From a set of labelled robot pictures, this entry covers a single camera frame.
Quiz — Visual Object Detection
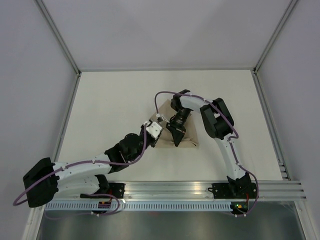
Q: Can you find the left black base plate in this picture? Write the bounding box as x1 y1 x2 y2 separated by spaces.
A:
80 182 126 199

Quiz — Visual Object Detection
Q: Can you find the right aluminium side rail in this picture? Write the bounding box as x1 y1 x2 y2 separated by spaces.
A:
251 69 292 181

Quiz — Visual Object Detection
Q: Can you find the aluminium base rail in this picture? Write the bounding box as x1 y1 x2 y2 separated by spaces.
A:
34 180 307 201

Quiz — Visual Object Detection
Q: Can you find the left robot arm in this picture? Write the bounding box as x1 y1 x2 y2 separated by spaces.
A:
22 120 163 208

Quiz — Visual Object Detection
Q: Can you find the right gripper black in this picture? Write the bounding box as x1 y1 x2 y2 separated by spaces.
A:
165 107 191 147

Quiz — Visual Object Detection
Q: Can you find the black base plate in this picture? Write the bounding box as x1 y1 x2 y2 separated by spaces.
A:
207 182 258 200
80 182 126 199

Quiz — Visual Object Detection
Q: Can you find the back aluminium frame bar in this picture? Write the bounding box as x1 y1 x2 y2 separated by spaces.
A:
79 66 254 73

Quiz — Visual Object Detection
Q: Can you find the right aluminium frame post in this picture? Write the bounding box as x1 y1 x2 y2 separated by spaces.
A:
251 0 300 75

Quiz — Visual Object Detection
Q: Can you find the aluminium frame post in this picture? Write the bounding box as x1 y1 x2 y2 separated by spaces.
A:
251 0 300 75
34 0 81 76

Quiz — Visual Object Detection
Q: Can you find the aluminium side rail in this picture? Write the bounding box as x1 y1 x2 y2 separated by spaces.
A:
50 73 82 162
251 69 292 181

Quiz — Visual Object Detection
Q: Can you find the white slotted cable duct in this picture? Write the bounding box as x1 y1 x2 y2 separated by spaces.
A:
45 200 232 212

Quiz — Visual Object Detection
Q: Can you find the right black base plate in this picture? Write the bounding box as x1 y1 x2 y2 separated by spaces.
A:
207 182 258 200

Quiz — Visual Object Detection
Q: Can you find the left aluminium frame post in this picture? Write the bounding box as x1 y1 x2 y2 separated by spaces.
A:
34 0 81 76

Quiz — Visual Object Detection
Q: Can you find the beige cloth napkin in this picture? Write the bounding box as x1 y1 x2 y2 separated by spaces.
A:
150 100 199 149

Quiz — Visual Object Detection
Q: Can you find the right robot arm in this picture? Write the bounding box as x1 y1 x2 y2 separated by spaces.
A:
166 89 258 199

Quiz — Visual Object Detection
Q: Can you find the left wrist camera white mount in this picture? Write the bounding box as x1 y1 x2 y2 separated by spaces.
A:
144 119 163 140

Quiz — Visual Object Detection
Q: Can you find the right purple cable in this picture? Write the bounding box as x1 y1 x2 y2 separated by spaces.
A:
154 90 260 218

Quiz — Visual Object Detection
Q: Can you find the left aluminium side rail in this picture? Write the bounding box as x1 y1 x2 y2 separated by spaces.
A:
50 73 82 162

